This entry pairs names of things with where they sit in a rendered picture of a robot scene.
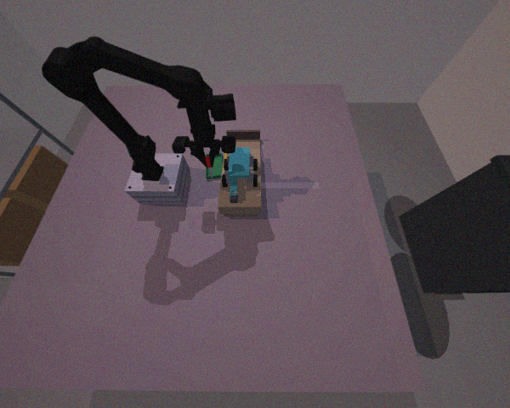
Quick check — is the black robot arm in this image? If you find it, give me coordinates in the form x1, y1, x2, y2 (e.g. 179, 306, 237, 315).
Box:
42, 37, 236, 181

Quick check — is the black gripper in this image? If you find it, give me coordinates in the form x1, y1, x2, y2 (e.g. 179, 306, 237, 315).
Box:
172, 121, 236, 167

